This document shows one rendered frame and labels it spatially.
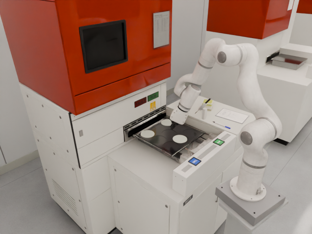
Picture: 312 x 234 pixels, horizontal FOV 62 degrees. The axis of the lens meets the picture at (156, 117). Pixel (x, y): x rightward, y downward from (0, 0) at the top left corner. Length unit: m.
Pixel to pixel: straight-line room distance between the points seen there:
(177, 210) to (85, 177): 0.65
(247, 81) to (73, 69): 0.85
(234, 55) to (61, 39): 0.80
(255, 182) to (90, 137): 0.98
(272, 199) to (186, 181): 0.46
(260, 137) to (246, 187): 0.34
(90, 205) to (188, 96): 1.02
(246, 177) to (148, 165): 0.62
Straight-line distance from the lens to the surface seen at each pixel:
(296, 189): 3.05
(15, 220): 2.77
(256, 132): 1.25
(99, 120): 1.66
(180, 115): 1.69
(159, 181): 1.60
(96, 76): 1.49
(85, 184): 1.84
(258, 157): 1.35
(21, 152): 3.30
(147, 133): 1.87
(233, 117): 2.00
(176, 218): 1.59
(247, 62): 1.36
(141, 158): 1.77
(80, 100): 1.47
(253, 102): 1.31
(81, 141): 1.65
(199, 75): 1.50
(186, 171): 1.46
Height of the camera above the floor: 1.92
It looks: 29 degrees down
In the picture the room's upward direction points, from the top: straight up
